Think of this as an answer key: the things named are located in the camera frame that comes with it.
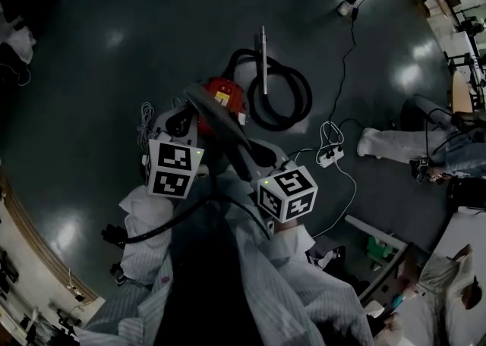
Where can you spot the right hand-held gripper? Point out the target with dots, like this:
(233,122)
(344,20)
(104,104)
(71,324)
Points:
(286,194)

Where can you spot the dark grey vacuum nozzle piece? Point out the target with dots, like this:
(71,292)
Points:
(214,113)

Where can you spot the grey metal frame cart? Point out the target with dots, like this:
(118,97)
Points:
(383,238)

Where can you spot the person's left forearm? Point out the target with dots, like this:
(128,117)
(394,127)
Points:
(146,230)

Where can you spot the metal vacuum tube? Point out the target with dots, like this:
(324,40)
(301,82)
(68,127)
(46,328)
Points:
(263,63)

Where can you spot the white cloth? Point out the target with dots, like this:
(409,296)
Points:
(21,43)

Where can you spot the green plastic item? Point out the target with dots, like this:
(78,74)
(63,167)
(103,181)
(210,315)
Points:
(377,246)

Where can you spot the red vacuum cleaner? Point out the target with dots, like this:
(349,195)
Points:
(222,90)

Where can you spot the small black handheld device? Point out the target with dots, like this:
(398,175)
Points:
(422,168)

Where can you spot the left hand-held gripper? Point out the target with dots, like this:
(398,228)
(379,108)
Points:
(172,170)

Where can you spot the black clip device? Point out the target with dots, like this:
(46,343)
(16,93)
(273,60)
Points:
(114,235)

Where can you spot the person's right forearm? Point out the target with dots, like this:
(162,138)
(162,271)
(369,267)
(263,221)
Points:
(303,272)

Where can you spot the white table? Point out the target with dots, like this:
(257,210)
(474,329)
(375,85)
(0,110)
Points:
(465,227)

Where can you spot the white power strip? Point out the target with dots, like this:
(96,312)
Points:
(331,156)

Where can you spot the person's striped shirt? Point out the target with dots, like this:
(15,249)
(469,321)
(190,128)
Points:
(243,200)

